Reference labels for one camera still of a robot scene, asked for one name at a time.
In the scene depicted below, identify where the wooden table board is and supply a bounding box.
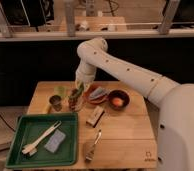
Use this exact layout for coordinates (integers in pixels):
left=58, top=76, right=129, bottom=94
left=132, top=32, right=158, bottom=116
left=22, top=80, right=158, bottom=171

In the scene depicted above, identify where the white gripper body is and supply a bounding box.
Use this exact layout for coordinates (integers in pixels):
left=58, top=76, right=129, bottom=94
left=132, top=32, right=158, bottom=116
left=75, top=64, right=96, bottom=84

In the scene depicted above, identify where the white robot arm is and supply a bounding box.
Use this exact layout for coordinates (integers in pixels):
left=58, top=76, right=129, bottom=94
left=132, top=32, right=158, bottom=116
left=76, top=37, right=194, bottom=171

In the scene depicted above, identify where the grey-blue sponge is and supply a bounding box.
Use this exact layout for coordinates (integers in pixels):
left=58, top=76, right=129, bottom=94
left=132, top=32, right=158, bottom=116
left=44, top=129, right=66, bottom=153

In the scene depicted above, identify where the dark bowl with orange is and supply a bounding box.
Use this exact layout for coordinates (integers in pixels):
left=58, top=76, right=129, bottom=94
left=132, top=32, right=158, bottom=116
left=108, top=90, right=130, bottom=110

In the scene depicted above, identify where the light green cup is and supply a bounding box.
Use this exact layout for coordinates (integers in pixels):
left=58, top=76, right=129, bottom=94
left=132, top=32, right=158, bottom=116
left=54, top=86, right=66, bottom=99

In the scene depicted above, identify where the brown patterned jar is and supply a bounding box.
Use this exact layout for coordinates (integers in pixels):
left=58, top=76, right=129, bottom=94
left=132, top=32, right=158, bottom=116
left=68, top=94, right=83, bottom=111

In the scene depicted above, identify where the white dish brush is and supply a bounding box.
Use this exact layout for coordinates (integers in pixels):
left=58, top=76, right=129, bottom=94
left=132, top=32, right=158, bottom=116
left=22, top=121, right=61, bottom=155

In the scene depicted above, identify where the small wooden block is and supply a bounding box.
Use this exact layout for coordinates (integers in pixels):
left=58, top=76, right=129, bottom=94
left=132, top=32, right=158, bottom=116
left=86, top=106, right=104, bottom=127

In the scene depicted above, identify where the black cable on floor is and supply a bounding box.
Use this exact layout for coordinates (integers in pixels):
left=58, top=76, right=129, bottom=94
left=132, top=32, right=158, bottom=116
left=0, top=106, right=16, bottom=132

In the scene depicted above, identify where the orange plate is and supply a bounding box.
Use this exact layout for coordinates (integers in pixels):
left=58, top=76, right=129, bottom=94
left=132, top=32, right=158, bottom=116
left=83, top=84, right=109, bottom=104

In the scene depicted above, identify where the yellow-green gripper finger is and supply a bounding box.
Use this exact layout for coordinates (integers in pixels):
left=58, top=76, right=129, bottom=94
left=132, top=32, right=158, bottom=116
left=76, top=80, right=83, bottom=89
left=84, top=84, right=90, bottom=91

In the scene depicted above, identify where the green pepper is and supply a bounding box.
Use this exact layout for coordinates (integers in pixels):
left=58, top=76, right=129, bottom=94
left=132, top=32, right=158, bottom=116
left=69, top=83, right=84, bottom=99

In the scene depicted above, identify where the grey cloth on plate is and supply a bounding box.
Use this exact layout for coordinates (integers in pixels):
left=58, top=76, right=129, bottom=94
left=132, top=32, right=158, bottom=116
left=89, top=87, right=107, bottom=100

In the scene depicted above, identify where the green plastic tray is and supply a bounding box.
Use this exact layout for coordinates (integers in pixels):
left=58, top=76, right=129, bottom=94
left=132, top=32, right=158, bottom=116
left=5, top=112, right=79, bottom=169

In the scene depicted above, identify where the metal cup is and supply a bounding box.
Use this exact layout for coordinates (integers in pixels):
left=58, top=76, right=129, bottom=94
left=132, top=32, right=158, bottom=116
left=49, top=95, right=62, bottom=111

